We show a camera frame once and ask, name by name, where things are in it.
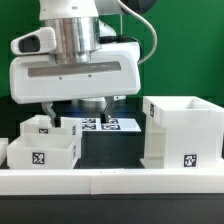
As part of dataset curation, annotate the marker tag sheet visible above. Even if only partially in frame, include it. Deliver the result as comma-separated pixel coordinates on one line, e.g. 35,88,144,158
82,118,141,132

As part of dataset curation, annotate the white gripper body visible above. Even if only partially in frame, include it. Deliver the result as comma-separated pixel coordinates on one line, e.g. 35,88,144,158
10,42,140,104

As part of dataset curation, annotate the white cable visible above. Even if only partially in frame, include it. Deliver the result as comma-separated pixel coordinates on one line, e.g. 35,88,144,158
114,0,158,66

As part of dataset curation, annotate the white front drawer box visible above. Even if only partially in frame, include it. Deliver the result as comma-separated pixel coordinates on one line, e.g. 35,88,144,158
7,134,81,169

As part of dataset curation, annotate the white front border rail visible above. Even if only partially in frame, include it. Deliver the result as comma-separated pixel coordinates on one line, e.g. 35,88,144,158
0,167,224,195

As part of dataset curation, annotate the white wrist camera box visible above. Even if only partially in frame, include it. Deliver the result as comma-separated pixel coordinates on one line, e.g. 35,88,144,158
11,27,57,55

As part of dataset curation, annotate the white left border rail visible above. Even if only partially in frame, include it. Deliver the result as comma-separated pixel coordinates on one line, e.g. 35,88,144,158
0,138,9,166

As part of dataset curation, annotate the white drawer cabinet frame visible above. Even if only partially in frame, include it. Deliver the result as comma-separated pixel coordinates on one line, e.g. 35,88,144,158
141,96,224,169

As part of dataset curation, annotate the white drawer box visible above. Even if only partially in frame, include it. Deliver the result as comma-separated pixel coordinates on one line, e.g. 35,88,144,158
20,115,82,137
7,134,81,169

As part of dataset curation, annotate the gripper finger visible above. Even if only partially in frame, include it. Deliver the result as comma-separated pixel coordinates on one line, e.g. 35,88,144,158
41,102,61,127
100,97,114,123

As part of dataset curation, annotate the white border rail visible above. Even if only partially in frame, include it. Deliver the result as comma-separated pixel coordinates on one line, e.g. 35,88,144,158
0,167,224,195
0,138,9,166

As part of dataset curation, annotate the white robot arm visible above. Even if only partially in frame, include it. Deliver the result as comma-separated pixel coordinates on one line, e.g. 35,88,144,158
10,0,158,123

